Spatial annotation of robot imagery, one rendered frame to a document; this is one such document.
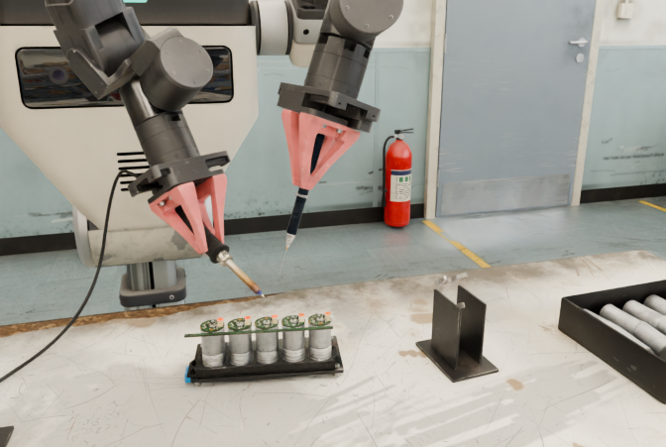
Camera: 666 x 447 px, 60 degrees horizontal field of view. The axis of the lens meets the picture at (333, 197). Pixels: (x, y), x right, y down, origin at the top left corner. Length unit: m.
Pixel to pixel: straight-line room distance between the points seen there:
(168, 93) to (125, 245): 0.40
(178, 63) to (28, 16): 0.43
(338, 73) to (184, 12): 0.45
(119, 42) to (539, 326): 0.60
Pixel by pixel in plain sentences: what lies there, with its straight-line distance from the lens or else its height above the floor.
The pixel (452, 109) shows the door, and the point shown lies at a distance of 3.43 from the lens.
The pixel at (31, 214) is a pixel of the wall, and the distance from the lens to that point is 3.30.
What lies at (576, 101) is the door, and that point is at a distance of 3.87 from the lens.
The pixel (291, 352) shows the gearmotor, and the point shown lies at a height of 0.78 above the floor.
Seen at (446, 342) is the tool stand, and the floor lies 0.78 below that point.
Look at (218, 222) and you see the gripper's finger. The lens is 0.66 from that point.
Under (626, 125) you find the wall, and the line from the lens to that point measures 4.21.
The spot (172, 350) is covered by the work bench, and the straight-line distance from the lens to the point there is 0.72.
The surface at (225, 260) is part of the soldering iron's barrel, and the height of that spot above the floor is 0.87.
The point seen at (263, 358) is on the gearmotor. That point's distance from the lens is 0.63.
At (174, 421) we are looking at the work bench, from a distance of 0.61.
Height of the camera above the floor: 1.11
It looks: 16 degrees down
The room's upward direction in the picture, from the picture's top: straight up
